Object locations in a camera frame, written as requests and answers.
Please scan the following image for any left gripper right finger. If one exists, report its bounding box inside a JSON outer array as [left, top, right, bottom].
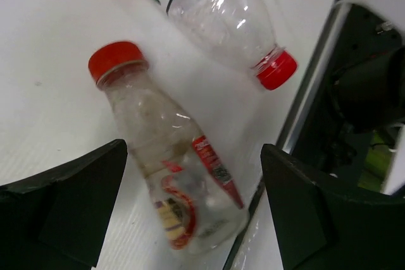
[[261, 144, 404, 269]]

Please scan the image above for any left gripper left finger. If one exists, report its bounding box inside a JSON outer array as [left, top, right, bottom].
[[1, 139, 127, 269]]

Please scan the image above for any small red-capped milk bottle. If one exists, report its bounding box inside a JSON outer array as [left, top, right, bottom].
[[88, 41, 248, 256]]

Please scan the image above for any red-label clear water bottle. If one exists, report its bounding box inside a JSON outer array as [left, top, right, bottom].
[[153, 0, 297, 90]]

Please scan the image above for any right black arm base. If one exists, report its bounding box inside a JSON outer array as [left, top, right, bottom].
[[292, 4, 404, 185]]

